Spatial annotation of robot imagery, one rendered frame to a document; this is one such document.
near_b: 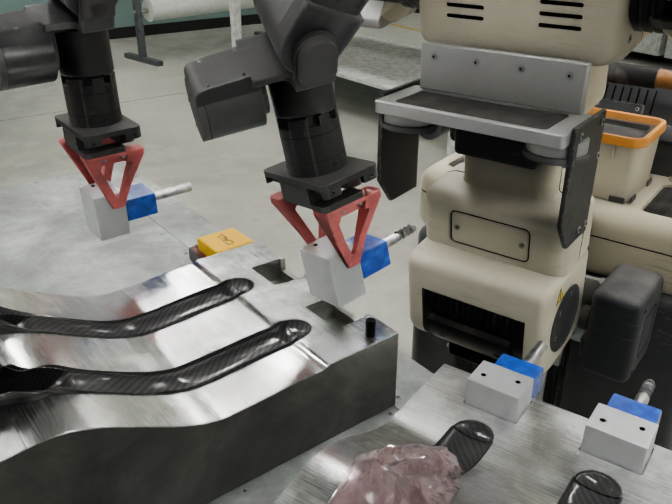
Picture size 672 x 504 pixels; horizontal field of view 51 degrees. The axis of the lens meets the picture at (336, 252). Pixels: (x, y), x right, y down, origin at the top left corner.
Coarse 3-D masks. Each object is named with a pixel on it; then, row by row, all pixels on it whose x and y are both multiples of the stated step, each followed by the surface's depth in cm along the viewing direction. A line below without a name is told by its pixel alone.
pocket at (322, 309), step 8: (312, 304) 75; (320, 304) 75; (328, 304) 76; (320, 312) 76; (328, 312) 77; (336, 312) 77; (344, 312) 76; (328, 320) 77; (336, 320) 77; (344, 320) 76; (352, 320) 75; (336, 328) 75
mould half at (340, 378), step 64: (256, 256) 84; (192, 320) 73; (256, 320) 72; (320, 320) 72; (256, 384) 63; (320, 384) 66; (384, 384) 72; (0, 448) 49; (64, 448) 51; (128, 448) 55; (192, 448) 59; (256, 448) 63
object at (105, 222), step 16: (80, 192) 85; (96, 192) 83; (144, 192) 86; (160, 192) 89; (176, 192) 90; (96, 208) 82; (112, 208) 83; (128, 208) 85; (144, 208) 86; (96, 224) 84; (112, 224) 84; (128, 224) 85
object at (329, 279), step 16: (320, 240) 72; (352, 240) 74; (368, 240) 73; (384, 240) 72; (400, 240) 76; (304, 256) 71; (320, 256) 69; (336, 256) 68; (368, 256) 71; (384, 256) 72; (320, 272) 70; (336, 272) 68; (352, 272) 70; (368, 272) 72; (320, 288) 71; (336, 288) 69; (352, 288) 70; (336, 304) 70
